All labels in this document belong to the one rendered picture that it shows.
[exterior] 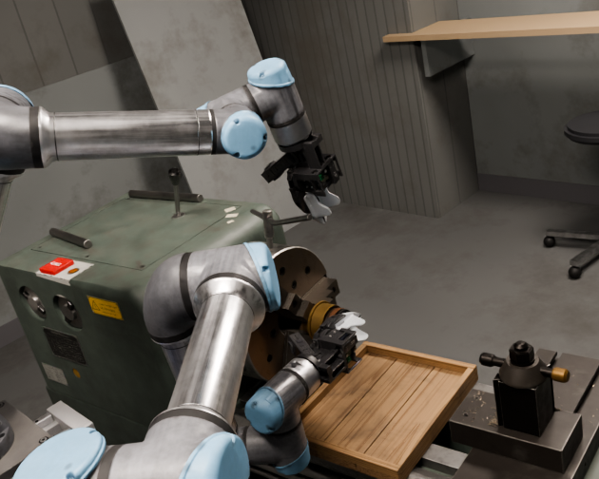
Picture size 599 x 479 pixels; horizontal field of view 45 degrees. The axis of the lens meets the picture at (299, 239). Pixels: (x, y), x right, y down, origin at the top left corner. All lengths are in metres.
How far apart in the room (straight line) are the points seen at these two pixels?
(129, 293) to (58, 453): 0.71
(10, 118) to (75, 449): 0.52
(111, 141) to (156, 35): 3.34
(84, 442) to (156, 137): 0.50
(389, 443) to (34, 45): 3.43
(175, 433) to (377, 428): 0.78
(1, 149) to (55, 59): 3.35
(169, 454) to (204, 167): 3.73
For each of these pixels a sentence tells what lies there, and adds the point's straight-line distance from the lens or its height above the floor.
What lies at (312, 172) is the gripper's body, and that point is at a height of 1.44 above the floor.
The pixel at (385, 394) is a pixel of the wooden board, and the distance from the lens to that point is 1.68.
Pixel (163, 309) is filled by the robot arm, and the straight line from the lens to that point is 1.21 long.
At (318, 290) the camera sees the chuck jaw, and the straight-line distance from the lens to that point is 1.69.
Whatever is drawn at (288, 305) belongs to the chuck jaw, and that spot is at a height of 1.15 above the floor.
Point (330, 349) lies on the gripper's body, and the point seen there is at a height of 1.10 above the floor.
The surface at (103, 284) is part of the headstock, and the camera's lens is 1.66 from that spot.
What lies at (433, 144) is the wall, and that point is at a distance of 4.47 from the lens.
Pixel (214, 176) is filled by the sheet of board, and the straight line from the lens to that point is 4.55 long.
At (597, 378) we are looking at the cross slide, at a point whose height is 0.95.
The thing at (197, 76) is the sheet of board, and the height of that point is 1.12.
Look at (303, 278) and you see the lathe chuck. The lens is 1.68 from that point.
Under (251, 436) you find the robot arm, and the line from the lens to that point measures 1.45.
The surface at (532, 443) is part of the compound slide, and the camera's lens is 1.33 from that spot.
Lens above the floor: 1.90
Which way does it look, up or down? 24 degrees down
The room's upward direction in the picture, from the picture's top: 13 degrees counter-clockwise
